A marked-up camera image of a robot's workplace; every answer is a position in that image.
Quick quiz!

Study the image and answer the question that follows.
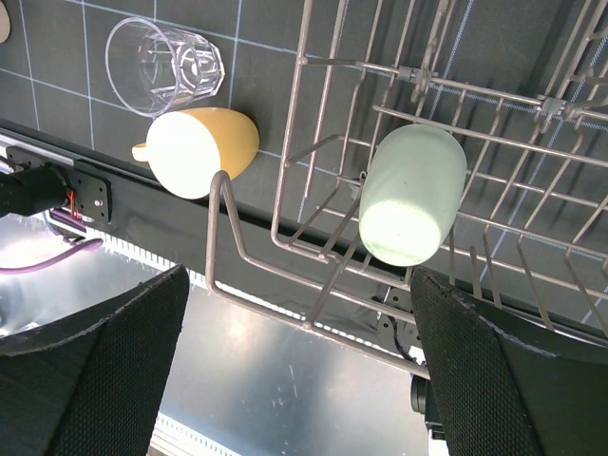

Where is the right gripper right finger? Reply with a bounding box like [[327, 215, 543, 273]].
[[410, 268, 607, 455]]

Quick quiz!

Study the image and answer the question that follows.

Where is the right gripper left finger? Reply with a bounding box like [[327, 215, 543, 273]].
[[1, 265, 190, 455]]

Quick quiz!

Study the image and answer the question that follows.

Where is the pale green cup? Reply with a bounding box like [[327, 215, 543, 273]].
[[358, 123, 466, 267]]

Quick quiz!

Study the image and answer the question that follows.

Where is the beige paper cup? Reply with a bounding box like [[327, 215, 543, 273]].
[[0, 1, 11, 44]]

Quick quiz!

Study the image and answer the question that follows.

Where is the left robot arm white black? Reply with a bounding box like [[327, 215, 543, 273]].
[[1, 165, 71, 217]]

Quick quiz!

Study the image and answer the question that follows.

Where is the black grid mat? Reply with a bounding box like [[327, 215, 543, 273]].
[[1, 1, 607, 337]]

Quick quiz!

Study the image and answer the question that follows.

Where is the yellow mug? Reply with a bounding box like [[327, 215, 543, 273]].
[[132, 107, 259, 200]]

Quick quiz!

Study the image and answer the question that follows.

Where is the clear glass tumbler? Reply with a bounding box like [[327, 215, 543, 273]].
[[104, 17, 225, 118]]

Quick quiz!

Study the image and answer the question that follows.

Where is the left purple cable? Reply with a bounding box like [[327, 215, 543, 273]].
[[0, 237, 105, 276]]

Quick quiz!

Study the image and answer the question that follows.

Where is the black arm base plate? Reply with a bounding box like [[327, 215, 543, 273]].
[[7, 146, 112, 224]]

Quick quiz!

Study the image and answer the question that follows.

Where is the grey wire dish rack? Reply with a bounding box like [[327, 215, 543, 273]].
[[204, 1, 607, 378]]

